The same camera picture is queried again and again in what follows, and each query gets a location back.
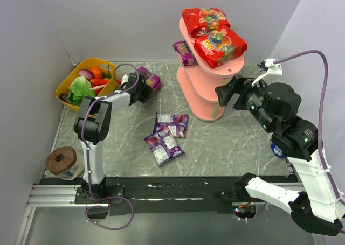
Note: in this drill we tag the toy green lettuce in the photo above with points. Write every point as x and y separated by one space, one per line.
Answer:
79 89

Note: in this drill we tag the small purple packet lower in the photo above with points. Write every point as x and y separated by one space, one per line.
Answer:
164 150

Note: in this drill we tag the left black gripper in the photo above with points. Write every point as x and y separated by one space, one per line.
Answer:
143 87

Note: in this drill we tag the red candy bag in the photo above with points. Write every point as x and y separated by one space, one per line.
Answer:
200 21
220 46

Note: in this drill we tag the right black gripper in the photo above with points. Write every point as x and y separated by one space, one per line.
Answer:
238 93

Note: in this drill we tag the pink three-tier shelf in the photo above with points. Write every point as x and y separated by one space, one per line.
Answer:
198 83

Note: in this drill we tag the small purple packet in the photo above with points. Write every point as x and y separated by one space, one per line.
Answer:
164 150
177 123

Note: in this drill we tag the purple candy bag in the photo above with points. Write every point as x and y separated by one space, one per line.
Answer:
152 80
182 48

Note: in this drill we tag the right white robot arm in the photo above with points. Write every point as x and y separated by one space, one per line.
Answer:
318 209

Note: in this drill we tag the white toilet paper roll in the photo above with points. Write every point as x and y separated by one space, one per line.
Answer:
277 151

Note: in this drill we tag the toy dark eggplant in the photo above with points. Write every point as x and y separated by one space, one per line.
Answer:
63 97

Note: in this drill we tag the toy orange pumpkin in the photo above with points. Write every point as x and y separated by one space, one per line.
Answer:
97 73

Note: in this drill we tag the toy red carrot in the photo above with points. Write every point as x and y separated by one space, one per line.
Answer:
98 82

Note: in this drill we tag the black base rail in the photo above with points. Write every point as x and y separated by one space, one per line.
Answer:
167 195

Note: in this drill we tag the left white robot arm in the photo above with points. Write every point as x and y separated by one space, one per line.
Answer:
92 126

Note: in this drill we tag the small purple packet upper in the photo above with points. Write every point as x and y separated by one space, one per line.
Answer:
177 123

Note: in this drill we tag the toy purple onion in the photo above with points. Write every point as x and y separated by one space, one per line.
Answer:
86 73

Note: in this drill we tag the yellow plastic basket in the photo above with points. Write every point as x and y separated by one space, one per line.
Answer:
109 72

